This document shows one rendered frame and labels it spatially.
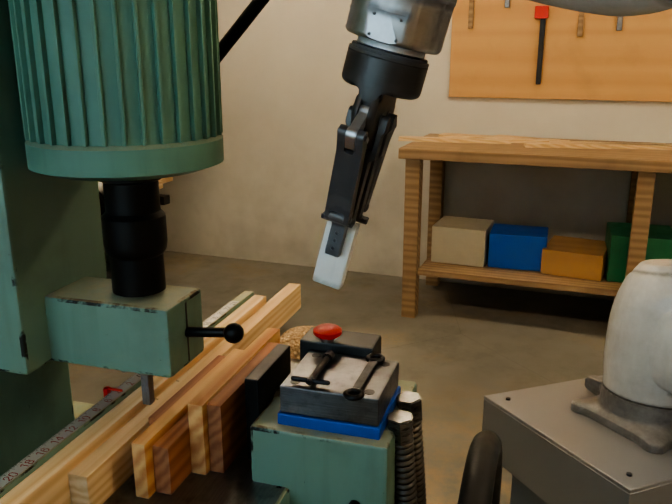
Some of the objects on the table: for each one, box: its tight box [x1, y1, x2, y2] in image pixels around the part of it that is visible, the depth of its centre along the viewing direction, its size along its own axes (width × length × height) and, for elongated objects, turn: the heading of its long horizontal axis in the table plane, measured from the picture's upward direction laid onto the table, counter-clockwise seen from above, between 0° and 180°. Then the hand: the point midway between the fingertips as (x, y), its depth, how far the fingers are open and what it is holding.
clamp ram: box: [245, 344, 291, 460], centre depth 73 cm, size 9×8×9 cm
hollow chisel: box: [141, 375, 155, 405], centre depth 73 cm, size 1×1×5 cm
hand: (336, 251), depth 71 cm, fingers closed
